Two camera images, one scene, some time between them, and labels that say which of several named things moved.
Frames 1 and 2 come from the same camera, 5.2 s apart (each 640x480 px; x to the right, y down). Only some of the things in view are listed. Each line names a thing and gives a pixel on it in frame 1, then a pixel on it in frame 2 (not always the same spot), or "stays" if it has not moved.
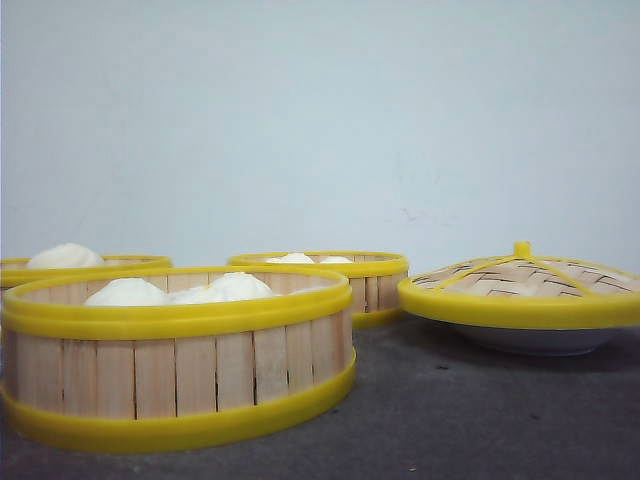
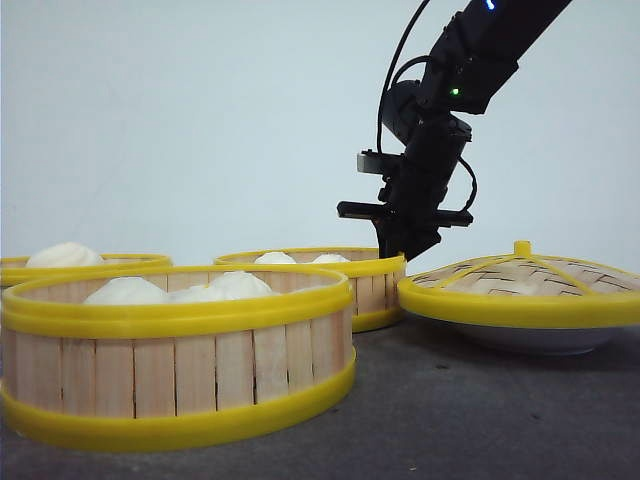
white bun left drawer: (66, 255) stays
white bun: (237, 286) stays
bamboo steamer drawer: (137, 369) stays
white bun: (292, 257) to (275, 258)
